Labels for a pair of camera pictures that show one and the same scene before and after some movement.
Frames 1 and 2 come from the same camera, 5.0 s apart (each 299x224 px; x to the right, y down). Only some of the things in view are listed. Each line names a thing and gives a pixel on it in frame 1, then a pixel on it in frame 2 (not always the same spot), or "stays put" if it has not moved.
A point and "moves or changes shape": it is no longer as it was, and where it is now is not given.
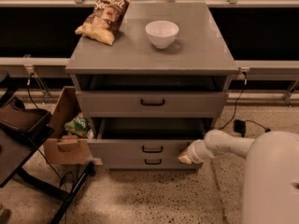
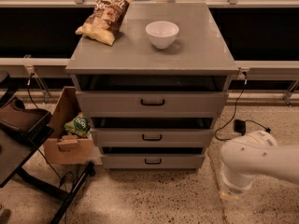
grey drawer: x=144 y=136 moves or changes shape
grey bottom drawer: x=145 y=161 stays put
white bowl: x=161 y=34 stays put
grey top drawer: x=151 y=104 stays put
